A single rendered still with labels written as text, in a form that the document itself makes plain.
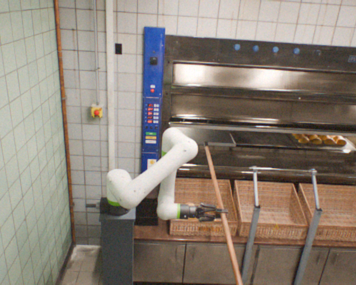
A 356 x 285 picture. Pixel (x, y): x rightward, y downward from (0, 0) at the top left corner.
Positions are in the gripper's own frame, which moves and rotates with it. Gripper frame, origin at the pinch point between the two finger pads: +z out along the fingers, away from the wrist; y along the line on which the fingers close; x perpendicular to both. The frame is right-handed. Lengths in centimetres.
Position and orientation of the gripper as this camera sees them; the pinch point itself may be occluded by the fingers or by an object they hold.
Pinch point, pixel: (221, 213)
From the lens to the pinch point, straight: 212.3
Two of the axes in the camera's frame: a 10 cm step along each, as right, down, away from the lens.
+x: 0.2, 4.0, -9.1
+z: 10.0, 0.6, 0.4
